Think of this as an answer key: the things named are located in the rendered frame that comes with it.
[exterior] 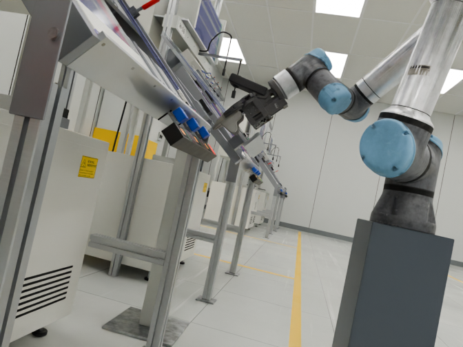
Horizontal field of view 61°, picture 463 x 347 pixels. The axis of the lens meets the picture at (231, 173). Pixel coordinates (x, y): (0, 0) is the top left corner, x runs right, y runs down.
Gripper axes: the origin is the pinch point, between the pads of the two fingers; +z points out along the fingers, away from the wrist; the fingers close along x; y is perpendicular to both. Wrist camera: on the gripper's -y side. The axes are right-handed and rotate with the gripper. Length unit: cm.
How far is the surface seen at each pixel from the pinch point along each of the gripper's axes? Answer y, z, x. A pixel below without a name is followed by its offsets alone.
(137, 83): -2.3, 4.8, -41.8
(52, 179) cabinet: -8.2, 42.0, -15.5
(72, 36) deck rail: -4, 5, -60
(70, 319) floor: 22, 80, 20
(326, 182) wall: 23, -77, 749
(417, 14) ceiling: -78, -242, 365
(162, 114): -2.3, 7.2, -22.9
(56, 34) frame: -2, 6, -65
